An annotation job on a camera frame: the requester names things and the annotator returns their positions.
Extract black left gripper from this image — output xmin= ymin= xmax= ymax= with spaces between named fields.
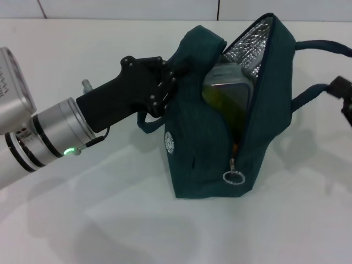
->
xmin=75 ymin=56 xmax=192 ymax=133

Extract clear blue-rimmed plastic container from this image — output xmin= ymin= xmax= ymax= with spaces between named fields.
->
xmin=202 ymin=53 xmax=254 ymax=138

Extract teal fabric lunch bag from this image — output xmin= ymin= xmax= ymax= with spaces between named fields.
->
xmin=136 ymin=12 xmax=352 ymax=199

